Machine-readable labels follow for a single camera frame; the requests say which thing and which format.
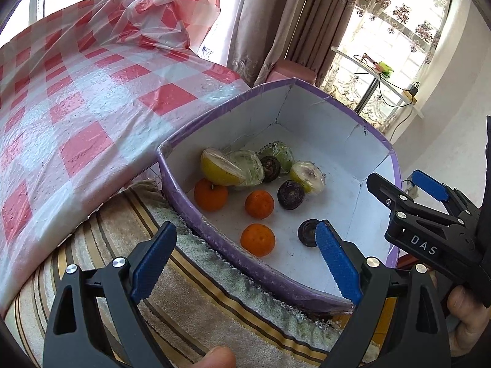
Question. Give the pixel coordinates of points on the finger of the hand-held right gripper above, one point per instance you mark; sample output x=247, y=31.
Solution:
x=399, y=199
x=431, y=186

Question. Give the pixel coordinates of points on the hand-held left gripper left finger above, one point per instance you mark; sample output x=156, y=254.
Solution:
x=151, y=260

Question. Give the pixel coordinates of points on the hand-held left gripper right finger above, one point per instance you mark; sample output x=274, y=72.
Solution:
x=337, y=260

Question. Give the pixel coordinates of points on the dark wrinkled passion fruit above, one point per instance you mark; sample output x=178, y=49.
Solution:
x=270, y=168
x=290, y=194
x=307, y=233

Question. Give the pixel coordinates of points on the orange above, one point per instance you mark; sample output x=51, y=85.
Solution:
x=259, y=204
x=257, y=239
x=211, y=196

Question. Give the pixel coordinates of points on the pale apple half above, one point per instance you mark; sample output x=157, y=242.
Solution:
x=308, y=176

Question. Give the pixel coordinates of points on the purple cardboard box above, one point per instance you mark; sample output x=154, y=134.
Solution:
x=326, y=130

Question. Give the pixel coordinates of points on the yellow fruit half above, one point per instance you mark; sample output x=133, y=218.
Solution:
x=220, y=168

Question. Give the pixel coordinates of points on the green apple half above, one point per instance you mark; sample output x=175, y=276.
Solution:
x=284, y=153
x=251, y=168

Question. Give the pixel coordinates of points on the person's right hand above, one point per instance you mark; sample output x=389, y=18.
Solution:
x=466, y=322

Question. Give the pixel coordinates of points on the person's left hand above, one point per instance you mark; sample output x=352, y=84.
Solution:
x=218, y=358

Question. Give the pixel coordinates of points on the striped towel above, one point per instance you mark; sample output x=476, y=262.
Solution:
x=214, y=295

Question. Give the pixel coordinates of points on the small charger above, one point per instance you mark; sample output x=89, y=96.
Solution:
x=414, y=91

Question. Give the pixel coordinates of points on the white side table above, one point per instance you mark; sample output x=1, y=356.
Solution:
x=379, y=81

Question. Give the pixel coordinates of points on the green object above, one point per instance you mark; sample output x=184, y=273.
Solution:
x=384, y=69

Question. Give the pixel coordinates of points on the floral lace curtain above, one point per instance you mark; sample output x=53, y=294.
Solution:
x=402, y=27

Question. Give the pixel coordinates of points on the pink stool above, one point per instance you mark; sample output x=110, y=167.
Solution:
x=291, y=69

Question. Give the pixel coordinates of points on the red white checkered tablecloth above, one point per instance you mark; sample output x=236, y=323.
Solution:
x=76, y=103

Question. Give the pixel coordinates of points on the brown patterned curtain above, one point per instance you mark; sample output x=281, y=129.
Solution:
x=326, y=19

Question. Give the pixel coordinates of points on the beige patterned curtain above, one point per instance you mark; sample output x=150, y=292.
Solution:
x=253, y=19

